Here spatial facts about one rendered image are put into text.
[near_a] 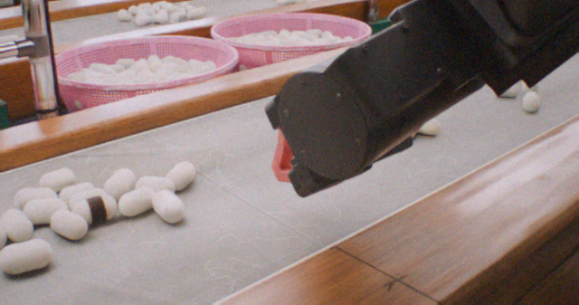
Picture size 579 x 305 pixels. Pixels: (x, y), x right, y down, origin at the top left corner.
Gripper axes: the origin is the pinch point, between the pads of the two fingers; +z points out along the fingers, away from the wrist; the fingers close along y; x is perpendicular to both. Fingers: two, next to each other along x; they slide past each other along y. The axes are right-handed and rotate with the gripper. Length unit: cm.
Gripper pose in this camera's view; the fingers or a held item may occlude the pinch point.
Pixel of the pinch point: (281, 169)
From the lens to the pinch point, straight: 50.0
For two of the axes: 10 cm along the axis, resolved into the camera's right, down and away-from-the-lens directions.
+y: -7.5, 2.6, -6.2
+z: -5.0, 3.9, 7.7
